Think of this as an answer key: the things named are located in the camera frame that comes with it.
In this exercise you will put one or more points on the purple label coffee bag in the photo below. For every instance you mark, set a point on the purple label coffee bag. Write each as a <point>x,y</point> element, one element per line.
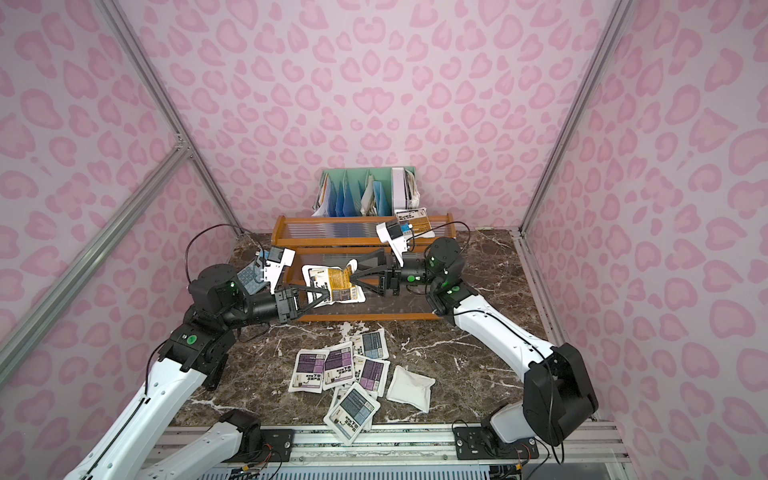
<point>371,374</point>
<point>309,367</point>
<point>339,366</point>

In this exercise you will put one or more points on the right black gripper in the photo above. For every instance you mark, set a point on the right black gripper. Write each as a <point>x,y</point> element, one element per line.
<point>388,279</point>

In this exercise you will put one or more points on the purple label coffee bag right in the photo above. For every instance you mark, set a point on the purple label coffee bag right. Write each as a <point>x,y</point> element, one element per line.
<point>371,374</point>

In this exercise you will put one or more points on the purple label coffee bag middle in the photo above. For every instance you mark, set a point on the purple label coffee bag middle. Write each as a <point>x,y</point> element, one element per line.
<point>339,366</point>

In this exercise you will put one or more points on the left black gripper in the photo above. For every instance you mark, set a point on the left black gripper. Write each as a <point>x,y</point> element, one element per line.
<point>287,305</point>

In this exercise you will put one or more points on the blue-grey label coffee bag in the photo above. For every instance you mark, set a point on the blue-grey label coffee bag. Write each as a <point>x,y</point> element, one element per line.
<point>371,345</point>
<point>353,411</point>

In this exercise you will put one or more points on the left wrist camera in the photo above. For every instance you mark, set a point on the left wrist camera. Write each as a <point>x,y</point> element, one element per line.
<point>273,263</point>

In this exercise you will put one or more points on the light blue calculator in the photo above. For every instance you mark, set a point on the light blue calculator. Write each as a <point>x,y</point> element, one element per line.
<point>253,276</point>

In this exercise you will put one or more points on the green file organizer with folders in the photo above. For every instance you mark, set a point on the green file organizer with folders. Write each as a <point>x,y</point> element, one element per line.
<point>373,191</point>

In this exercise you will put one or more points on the aluminium front rail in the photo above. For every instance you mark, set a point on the aluminium front rail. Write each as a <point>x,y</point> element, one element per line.
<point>422,451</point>

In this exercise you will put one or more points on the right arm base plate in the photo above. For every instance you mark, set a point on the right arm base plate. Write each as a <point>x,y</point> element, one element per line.
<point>481,443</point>

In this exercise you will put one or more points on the blue-grey label coffee bag front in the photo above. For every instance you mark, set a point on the blue-grey label coffee bag front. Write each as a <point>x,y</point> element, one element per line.
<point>353,411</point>

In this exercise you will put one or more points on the white coffee bag face down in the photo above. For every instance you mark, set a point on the white coffee bag face down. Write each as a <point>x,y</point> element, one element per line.
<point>410,388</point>

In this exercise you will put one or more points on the yellow label coffee bag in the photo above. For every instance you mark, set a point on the yellow label coffee bag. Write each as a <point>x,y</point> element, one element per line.
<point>415,223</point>
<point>337,280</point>

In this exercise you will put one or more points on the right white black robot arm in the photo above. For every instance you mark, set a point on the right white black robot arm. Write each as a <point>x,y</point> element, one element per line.
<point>558,395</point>

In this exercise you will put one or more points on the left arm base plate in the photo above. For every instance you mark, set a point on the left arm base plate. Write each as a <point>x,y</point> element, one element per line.
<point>270,445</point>

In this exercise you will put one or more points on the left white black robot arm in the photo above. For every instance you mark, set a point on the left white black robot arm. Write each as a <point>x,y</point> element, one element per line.
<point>195,355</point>

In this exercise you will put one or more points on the purple label coffee bag left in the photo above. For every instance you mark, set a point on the purple label coffee bag left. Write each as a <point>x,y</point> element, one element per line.
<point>309,367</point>

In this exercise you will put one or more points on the blue-grey label coffee bag upper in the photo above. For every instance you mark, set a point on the blue-grey label coffee bag upper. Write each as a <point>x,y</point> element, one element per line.
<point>371,345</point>

